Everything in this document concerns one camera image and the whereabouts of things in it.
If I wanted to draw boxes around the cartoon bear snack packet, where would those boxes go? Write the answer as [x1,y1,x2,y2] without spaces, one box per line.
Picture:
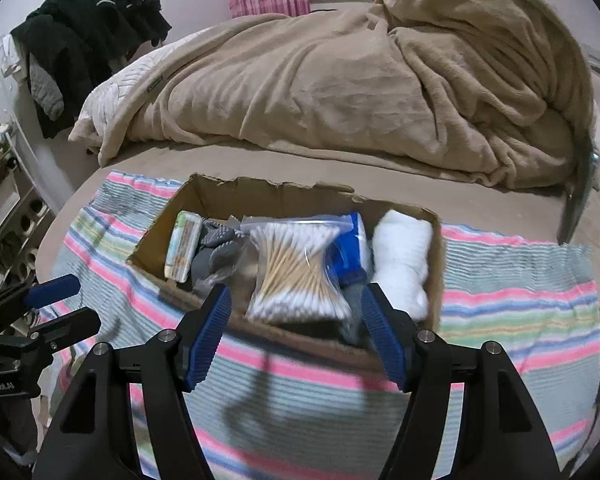
[163,211,204,282]

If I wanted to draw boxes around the pile of black clothes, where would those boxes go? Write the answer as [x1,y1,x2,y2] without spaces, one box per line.
[10,0,174,140]

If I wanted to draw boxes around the grey fluffy socks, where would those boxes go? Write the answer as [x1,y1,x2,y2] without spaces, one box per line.
[337,280,383,350]

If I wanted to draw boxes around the grey knit gloves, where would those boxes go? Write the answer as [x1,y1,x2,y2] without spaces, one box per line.
[189,217,255,293]

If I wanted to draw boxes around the blue tissue pack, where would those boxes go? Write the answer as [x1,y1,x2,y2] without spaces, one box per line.
[322,212,377,287]

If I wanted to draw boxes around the beige fleece blanket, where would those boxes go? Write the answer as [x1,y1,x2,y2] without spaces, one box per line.
[69,0,600,191]

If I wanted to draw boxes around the striped pastel cloth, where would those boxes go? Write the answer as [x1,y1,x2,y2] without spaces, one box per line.
[39,170,600,480]

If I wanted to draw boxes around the grey storage rack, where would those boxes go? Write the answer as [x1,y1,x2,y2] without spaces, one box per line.
[0,160,57,303]

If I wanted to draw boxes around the bag of cotton swabs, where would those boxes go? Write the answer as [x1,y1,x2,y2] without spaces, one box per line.
[240,216,355,324]

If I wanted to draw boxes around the brown cardboard box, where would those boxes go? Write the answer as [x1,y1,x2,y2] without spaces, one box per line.
[125,173,444,363]

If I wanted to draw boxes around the grey padded garment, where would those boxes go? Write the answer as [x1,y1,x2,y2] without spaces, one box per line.
[28,54,66,122]

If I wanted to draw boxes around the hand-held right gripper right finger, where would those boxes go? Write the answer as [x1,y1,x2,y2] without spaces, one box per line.
[361,282,563,480]

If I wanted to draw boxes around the white patterned quilt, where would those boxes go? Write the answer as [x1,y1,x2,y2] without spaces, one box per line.
[69,29,212,153]

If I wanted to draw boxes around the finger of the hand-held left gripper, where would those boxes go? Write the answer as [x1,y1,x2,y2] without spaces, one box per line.
[0,274,82,321]
[10,307,102,358]

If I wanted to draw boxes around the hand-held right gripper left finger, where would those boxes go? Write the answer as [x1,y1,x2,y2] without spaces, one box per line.
[32,284,233,480]

